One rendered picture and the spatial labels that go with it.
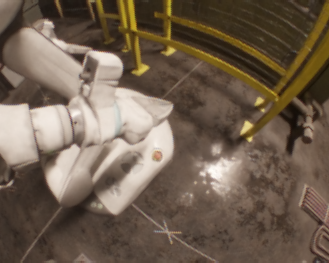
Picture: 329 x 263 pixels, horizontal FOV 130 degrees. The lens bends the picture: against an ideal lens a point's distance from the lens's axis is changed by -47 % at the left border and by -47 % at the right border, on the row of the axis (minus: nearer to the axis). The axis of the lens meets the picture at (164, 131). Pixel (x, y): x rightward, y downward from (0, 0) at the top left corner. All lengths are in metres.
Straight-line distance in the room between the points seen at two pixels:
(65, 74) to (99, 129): 0.20
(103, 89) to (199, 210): 0.85
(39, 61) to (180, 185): 0.87
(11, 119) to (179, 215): 0.87
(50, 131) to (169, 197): 0.80
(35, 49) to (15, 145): 0.21
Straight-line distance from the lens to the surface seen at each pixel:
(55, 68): 0.34
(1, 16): 0.27
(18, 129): 0.15
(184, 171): 0.91
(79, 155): 0.49
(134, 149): 0.57
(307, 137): 1.30
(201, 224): 0.94
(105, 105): 0.17
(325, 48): 0.76
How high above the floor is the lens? 0.89
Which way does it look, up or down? 64 degrees down
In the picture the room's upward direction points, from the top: straight up
